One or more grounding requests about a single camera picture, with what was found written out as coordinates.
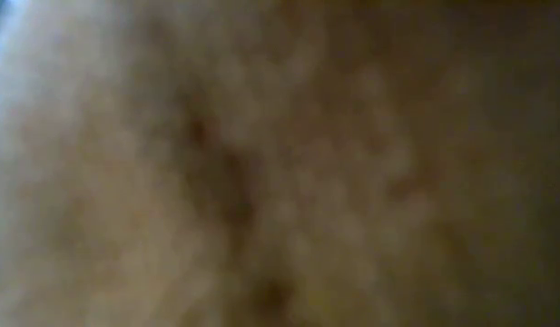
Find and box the pale yellow towel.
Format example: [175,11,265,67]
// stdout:
[0,0,560,327]

